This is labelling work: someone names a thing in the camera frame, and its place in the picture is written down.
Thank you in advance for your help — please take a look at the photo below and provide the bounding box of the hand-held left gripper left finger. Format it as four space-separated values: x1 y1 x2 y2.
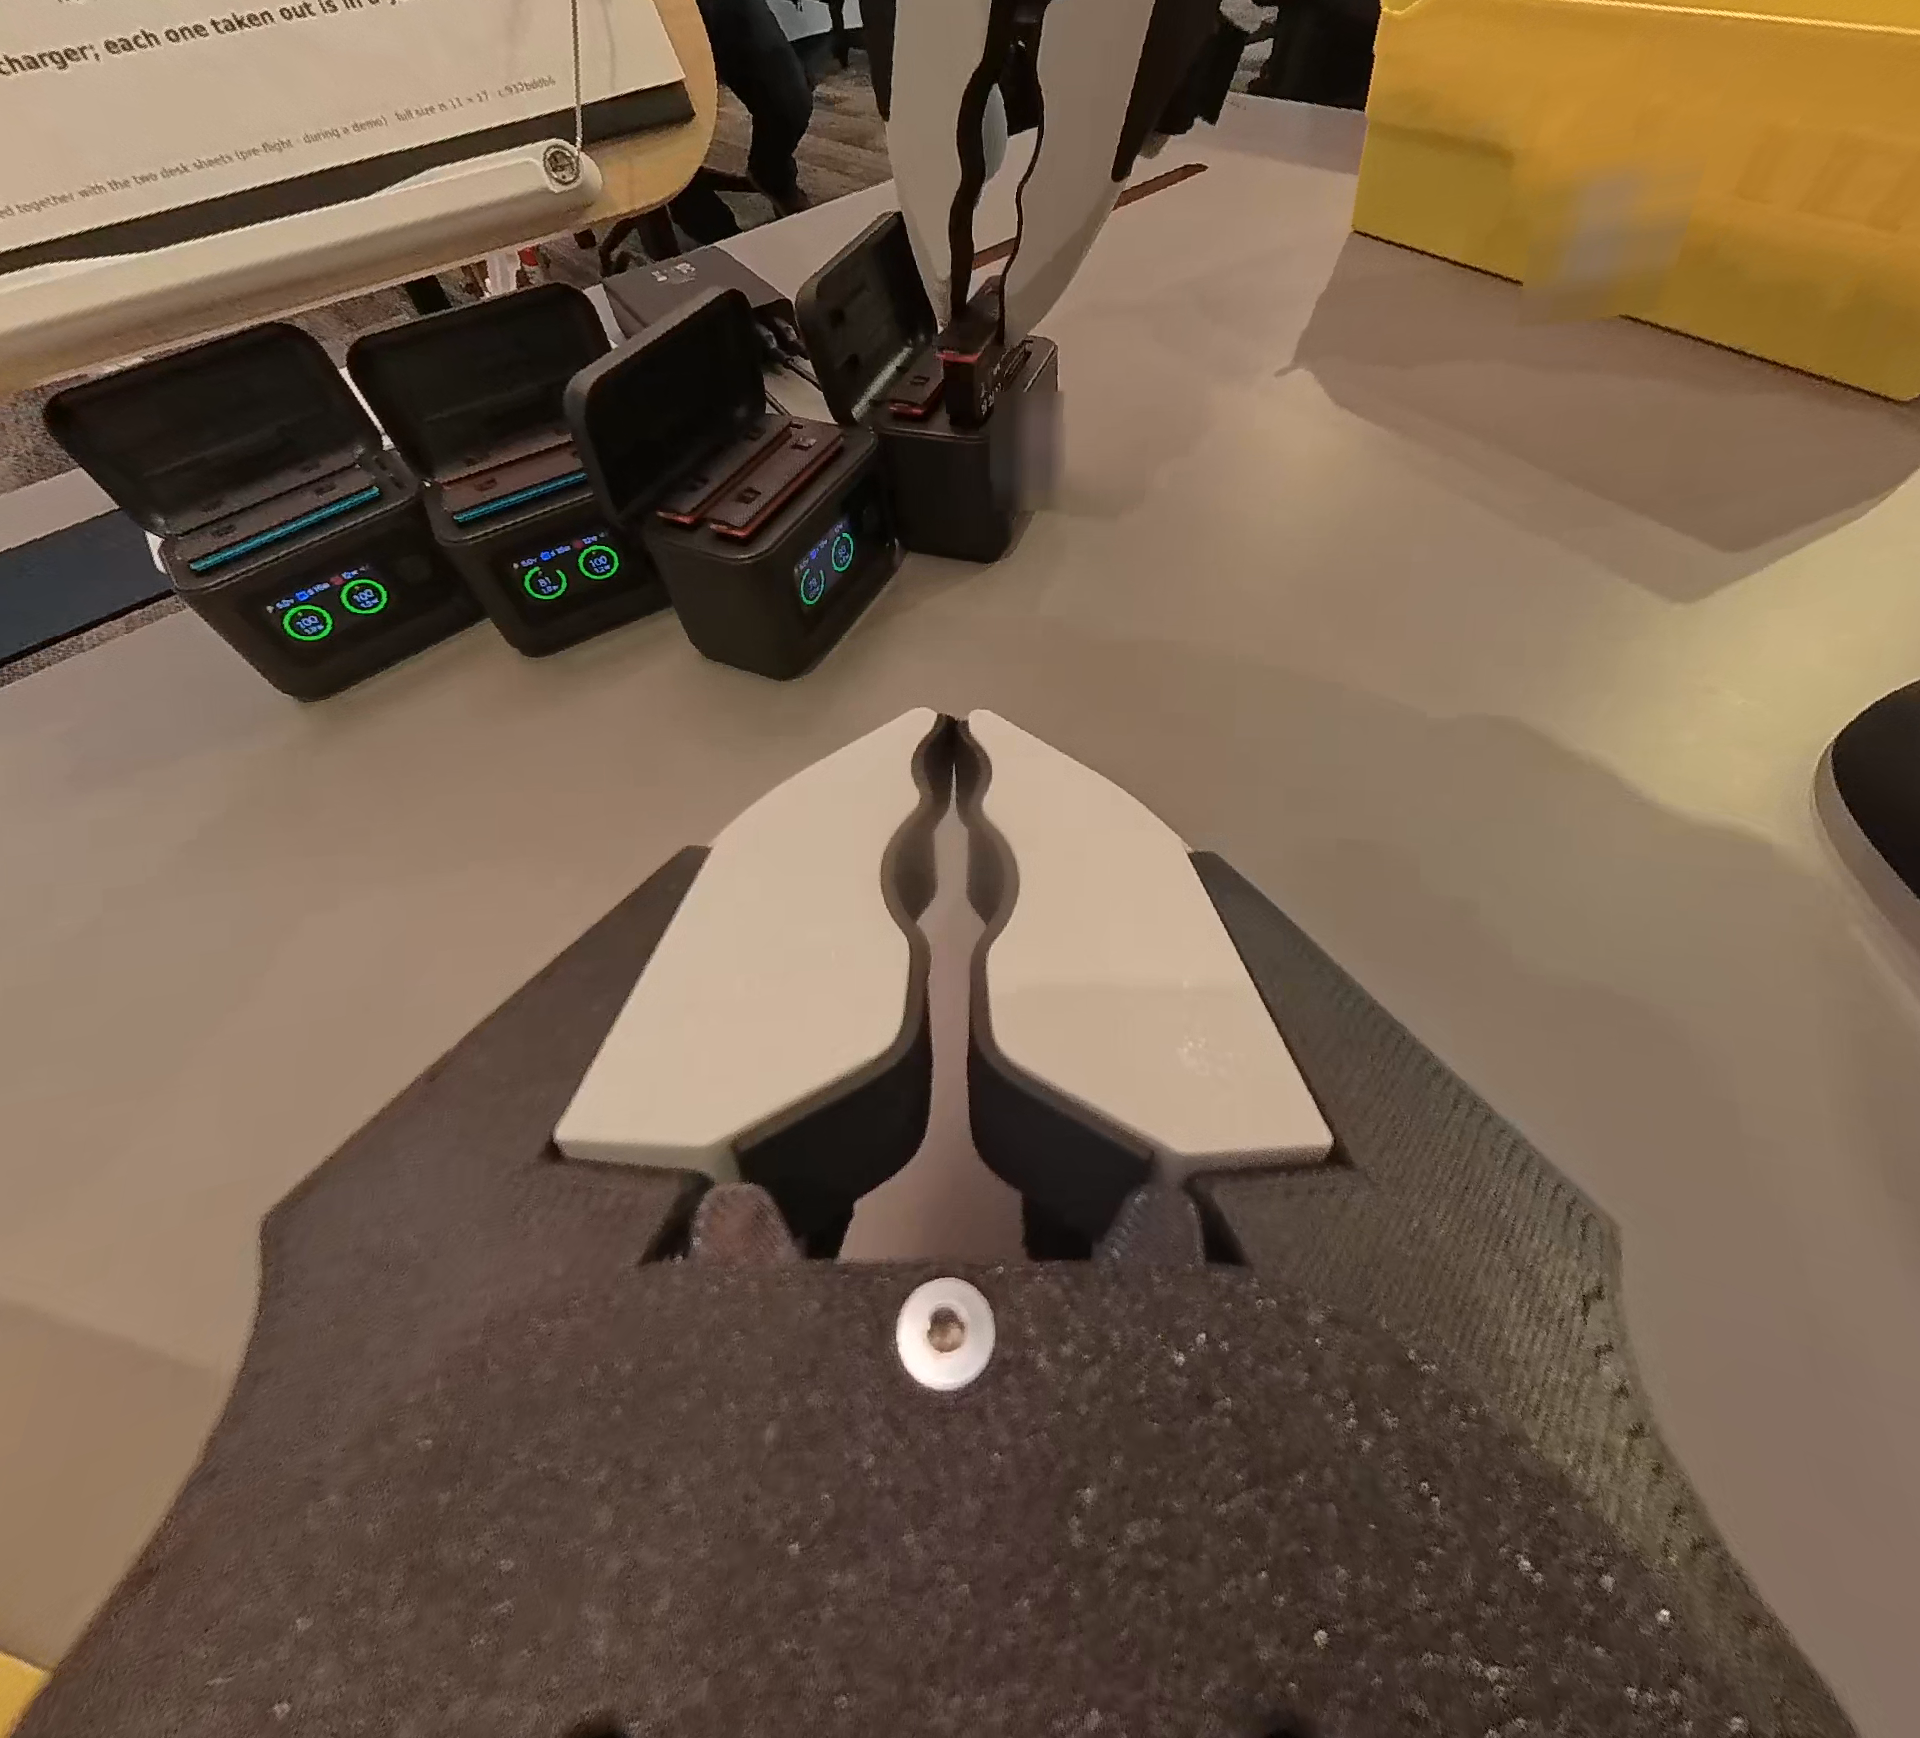
553 708 939 1169

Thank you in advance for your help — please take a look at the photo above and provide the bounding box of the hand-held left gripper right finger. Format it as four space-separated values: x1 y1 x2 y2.
967 708 1340 1177

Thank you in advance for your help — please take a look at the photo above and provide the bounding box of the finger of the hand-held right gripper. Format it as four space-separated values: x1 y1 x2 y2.
893 0 1037 335
991 0 1173 349

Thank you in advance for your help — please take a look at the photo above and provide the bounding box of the black battery charger case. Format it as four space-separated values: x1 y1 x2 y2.
345 284 667 659
795 211 1063 564
46 322 483 698
564 289 901 682

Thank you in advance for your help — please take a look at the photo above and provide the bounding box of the yellow plastic bin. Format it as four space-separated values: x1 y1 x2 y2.
1351 0 1920 404

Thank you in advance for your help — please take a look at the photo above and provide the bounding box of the black charging hub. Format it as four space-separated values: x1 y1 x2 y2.
600 249 786 347

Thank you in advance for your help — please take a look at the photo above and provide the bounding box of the white clip bar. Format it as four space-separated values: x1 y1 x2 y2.
0 142 600 389

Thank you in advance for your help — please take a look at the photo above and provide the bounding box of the black honeycomb cushion pad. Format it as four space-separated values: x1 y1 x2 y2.
1816 684 1920 953

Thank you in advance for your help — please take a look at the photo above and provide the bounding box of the dark flat mat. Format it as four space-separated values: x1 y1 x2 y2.
0 509 182 674

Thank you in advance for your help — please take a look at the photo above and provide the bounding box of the thin grey cord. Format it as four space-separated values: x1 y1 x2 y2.
541 0 592 187

